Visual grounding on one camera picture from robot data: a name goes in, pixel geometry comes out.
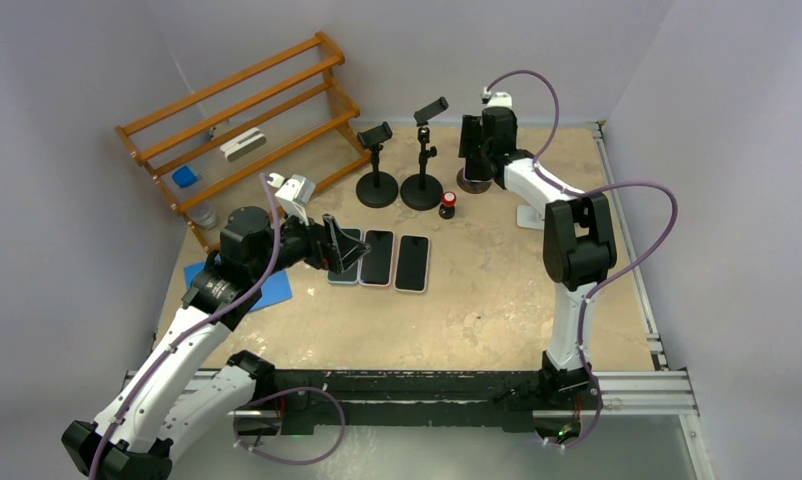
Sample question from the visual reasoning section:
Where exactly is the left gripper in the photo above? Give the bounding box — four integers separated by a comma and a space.
250, 201, 368, 281

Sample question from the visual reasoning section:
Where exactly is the light blue case phone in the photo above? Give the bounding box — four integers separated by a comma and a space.
326, 227, 363, 285

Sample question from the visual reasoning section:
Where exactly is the pink case phone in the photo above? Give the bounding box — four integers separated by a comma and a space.
359, 230, 396, 287

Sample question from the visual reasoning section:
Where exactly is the black phone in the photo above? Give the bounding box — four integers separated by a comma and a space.
463, 158, 493, 182
393, 235, 431, 293

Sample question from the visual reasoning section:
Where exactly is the black phone stand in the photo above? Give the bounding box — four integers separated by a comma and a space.
400, 96, 449, 211
356, 121, 399, 208

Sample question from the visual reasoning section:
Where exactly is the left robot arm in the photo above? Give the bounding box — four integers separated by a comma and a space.
61, 206, 370, 479

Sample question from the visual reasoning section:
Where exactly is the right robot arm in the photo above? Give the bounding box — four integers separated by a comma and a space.
459, 106, 617, 407

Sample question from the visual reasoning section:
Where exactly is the silver phone stand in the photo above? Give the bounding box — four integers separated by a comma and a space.
516, 205, 544, 230

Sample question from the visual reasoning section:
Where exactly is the blue mat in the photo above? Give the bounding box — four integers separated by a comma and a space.
183, 262, 293, 312

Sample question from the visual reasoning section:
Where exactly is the red black stamp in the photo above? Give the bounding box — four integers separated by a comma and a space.
438, 191, 457, 220

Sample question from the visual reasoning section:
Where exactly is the orange wooden rack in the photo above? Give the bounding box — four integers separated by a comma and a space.
115, 31, 369, 253

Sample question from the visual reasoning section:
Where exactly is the white eraser block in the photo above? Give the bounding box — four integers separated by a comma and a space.
219, 127, 267, 162

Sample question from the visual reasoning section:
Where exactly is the clear plastic cup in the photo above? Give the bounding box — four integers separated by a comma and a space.
187, 202, 218, 230

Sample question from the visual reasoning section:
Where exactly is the blue cube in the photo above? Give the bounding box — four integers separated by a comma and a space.
171, 165, 199, 189

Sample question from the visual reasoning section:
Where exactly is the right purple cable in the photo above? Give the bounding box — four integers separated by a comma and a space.
485, 70, 679, 452

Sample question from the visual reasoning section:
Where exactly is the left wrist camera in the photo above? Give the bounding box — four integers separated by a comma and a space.
267, 173, 316, 226

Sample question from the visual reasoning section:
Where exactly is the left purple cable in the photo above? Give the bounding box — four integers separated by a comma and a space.
86, 173, 283, 480

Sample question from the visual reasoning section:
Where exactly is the black base frame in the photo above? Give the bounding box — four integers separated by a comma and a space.
243, 369, 601, 437

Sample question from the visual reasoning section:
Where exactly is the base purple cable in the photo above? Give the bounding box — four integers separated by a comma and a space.
232, 386, 347, 467

